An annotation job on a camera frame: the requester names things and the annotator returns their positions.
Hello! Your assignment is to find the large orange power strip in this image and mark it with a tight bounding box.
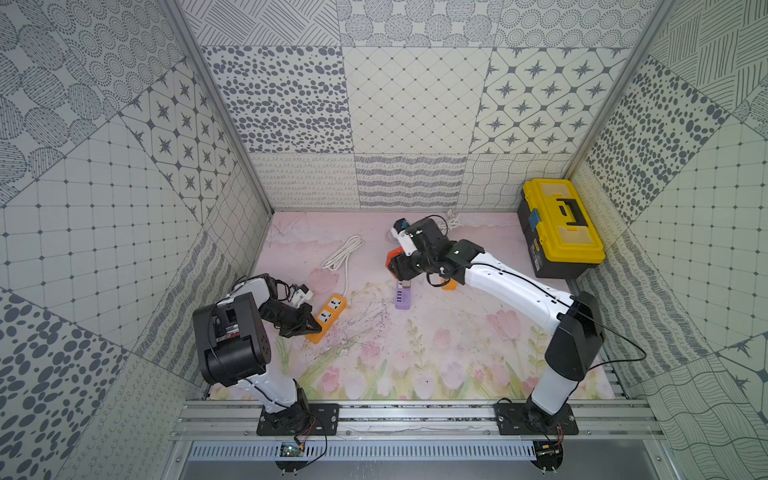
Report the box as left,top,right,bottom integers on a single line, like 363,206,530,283
307,294,347,345

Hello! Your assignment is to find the red cube adapter plug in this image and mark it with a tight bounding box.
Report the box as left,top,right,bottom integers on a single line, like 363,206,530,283
386,247,419,282

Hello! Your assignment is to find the purple power strip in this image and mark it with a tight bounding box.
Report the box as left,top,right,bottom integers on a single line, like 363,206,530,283
395,280,411,310

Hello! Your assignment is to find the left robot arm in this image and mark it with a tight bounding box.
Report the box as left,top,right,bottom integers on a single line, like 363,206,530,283
192,274,321,432

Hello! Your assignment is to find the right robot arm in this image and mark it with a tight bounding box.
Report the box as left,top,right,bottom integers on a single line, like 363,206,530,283
386,215,605,423

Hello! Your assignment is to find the small orange power strip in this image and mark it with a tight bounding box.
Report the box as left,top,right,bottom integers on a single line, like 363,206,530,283
442,279,458,291

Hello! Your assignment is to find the yellow black toolbox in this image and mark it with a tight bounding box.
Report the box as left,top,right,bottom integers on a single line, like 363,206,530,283
517,179,606,280

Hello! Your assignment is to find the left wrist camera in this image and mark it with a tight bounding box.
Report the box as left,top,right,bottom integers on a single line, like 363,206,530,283
288,284,313,308

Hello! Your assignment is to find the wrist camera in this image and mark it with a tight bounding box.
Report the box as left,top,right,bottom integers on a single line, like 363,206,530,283
390,218,418,256
288,284,313,308

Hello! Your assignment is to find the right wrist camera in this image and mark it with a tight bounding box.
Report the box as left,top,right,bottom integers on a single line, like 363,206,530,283
390,218,418,256

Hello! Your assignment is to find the white strip cable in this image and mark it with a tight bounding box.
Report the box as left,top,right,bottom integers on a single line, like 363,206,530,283
320,234,366,298

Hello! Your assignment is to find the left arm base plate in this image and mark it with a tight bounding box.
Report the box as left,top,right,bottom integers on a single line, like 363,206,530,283
257,403,340,437

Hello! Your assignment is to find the aluminium mounting rail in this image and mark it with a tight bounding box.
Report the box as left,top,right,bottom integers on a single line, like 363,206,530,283
170,399,664,440

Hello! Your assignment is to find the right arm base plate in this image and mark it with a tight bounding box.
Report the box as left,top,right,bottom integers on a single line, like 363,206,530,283
493,399,579,437

